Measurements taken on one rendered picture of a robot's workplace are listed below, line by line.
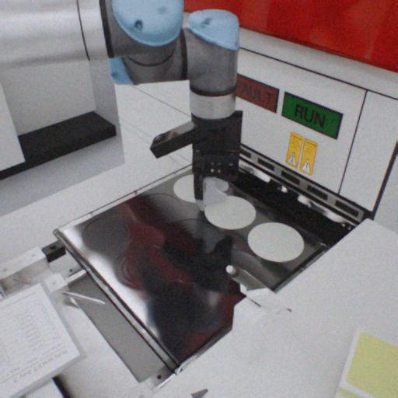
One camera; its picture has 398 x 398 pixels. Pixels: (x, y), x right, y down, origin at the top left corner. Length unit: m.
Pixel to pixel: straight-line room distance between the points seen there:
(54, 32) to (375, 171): 0.50
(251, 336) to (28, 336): 0.28
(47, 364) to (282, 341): 0.28
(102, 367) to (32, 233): 0.41
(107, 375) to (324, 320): 0.30
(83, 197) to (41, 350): 0.52
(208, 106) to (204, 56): 0.08
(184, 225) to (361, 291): 0.34
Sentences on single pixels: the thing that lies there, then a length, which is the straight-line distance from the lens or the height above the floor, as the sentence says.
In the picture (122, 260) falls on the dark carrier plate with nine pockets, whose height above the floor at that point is 0.90.
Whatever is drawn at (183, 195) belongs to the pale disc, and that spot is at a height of 0.90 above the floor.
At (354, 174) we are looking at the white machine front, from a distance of 0.71.
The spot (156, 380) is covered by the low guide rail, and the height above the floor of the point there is 0.85.
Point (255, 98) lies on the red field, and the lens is 0.79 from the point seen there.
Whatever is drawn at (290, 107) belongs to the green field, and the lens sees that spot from 0.74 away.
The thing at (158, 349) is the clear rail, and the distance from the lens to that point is 0.59.
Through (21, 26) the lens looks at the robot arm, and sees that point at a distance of 0.48.
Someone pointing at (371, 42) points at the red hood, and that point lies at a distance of 0.58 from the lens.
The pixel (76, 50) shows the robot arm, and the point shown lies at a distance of 0.48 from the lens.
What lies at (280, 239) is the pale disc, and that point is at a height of 0.90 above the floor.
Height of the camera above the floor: 1.41
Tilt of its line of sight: 38 degrees down
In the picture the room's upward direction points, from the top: straight up
